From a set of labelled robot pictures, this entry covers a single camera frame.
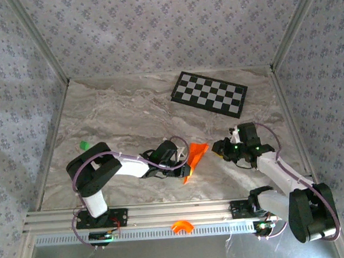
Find silver metal sheet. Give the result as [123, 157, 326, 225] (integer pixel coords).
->
[27, 226, 341, 258]

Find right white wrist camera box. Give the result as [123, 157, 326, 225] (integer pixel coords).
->
[228, 125, 241, 144]

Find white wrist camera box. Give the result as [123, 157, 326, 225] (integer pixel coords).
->
[175, 146, 190, 160]
[228, 125, 241, 144]

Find black white checkerboard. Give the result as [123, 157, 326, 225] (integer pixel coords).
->
[169, 67, 250, 124]

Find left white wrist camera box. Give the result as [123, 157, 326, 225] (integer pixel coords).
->
[175, 146, 190, 160]

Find floral patterned cloth panel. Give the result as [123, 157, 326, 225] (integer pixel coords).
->
[0, 0, 78, 258]
[15, 0, 321, 83]
[269, 0, 344, 258]

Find slotted grey cable duct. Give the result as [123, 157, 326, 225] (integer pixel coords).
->
[34, 216, 331, 247]

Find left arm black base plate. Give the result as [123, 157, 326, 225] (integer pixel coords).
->
[75, 207, 129, 230]

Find orange curved plastic piece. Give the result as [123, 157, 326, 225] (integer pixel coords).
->
[170, 219, 195, 235]

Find aluminium table side rail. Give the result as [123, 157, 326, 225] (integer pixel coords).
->
[26, 79, 78, 213]
[269, 63, 322, 195]

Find aluminium frame post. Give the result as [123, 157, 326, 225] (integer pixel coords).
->
[8, 0, 71, 87]
[266, 0, 329, 71]

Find wide aluminium mounting rail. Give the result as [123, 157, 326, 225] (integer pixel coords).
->
[21, 192, 338, 234]

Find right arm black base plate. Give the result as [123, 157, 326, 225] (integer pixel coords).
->
[229, 197, 284, 219]

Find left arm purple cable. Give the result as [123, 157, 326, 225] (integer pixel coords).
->
[66, 134, 196, 253]

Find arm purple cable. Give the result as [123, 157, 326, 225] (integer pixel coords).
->
[249, 117, 342, 245]
[66, 134, 196, 253]

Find orange paper sheet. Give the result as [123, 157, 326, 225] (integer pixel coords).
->
[181, 141, 212, 185]

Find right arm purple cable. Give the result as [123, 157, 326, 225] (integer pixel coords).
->
[249, 117, 342, 245]

